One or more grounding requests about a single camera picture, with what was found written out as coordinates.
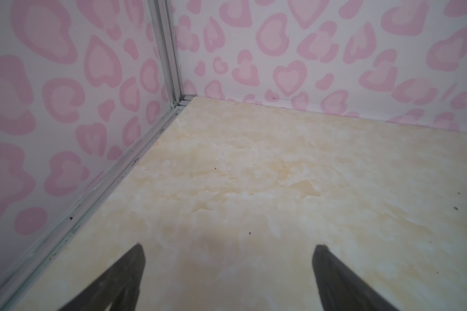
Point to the aluminium corner frame post left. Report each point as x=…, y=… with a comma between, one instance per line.
x=162, y=18

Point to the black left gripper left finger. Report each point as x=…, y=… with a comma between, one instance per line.
x=118, y=288

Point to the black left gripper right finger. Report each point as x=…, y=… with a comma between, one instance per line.
x=342, y=289

